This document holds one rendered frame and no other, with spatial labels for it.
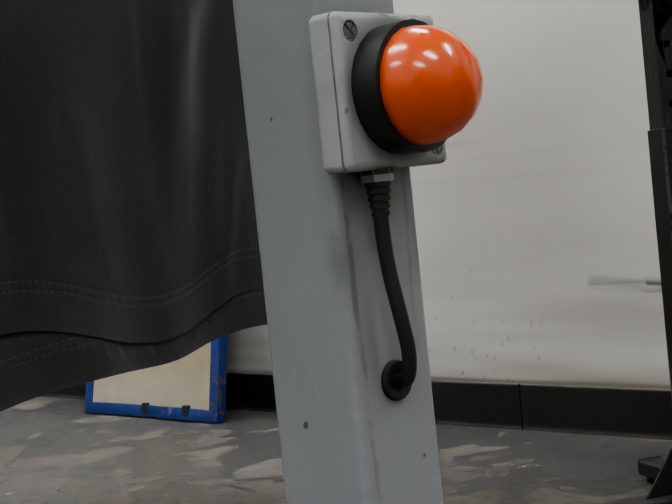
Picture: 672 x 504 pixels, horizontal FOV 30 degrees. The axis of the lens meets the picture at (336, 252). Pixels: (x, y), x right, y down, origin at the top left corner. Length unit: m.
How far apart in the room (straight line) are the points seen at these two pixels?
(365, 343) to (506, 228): 2.59
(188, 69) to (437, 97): 0.38
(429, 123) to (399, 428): 0.10
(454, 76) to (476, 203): 2.65
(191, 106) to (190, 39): 0.04
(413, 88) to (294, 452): 0.13
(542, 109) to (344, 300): 2.52
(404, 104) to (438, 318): 2.77
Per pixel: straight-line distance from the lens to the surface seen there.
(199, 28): 0.77
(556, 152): 2.90
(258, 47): 0.42
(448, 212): 3.09
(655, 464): 2.46
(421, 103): 0.38
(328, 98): 0.39
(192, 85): 0.76
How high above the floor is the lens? 0.62
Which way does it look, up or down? 3 degrees down
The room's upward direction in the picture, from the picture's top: 6 degrees counter-clockwise
